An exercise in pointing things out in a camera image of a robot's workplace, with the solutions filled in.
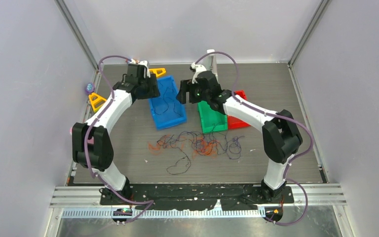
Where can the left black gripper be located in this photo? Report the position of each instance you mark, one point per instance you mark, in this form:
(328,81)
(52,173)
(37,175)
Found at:
(154,92)

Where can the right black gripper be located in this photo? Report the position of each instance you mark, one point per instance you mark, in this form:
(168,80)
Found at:
(186,86)

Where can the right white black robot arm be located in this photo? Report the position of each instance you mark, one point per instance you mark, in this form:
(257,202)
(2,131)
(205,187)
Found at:
(281,136)

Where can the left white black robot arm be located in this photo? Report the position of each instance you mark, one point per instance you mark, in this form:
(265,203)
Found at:
(91,144)

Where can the blue plastic bin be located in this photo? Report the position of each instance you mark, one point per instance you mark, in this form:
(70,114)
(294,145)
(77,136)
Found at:
(166,111)

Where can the white metronome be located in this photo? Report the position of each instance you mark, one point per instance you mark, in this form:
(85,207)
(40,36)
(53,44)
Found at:
(210,63)

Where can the green plastic bin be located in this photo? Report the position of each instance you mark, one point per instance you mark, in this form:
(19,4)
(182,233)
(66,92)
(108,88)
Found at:
(211,121)

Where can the yellow triangle toy on green block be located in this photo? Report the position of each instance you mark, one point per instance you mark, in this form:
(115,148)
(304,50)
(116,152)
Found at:
(96,101)

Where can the purple round toy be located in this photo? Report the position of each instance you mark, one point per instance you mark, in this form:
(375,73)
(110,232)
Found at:
(90,88)

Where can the red plastic bin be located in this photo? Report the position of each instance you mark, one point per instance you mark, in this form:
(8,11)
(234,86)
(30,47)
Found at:
(233,122)

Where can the pink tape dispenser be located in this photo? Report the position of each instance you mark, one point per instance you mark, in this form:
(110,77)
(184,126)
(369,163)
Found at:
(89,141)

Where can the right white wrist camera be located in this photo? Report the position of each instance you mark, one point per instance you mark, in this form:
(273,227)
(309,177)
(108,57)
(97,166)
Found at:
(196,69)

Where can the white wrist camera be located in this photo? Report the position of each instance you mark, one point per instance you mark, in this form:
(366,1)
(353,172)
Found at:
(140,70)
(196,69)

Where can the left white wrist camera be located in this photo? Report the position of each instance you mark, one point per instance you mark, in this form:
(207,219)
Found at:
(140,70)

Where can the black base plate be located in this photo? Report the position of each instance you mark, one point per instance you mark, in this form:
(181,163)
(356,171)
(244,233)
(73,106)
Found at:
(199,197)

